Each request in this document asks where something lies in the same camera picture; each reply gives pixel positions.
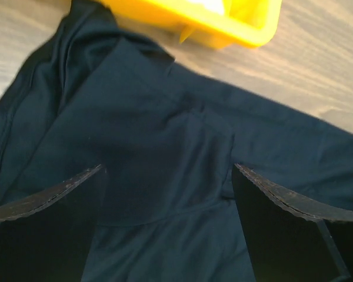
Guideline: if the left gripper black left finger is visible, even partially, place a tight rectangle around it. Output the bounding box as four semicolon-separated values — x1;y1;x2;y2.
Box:
0;165;106;281

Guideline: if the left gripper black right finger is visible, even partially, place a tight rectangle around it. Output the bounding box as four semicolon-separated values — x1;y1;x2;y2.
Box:
232;164;353;281

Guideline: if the black t shirt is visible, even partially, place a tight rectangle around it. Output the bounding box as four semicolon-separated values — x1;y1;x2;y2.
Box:
0;1;353;281

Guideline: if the yellow plastic bin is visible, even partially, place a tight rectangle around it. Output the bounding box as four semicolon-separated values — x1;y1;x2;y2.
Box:
102;0;282;49

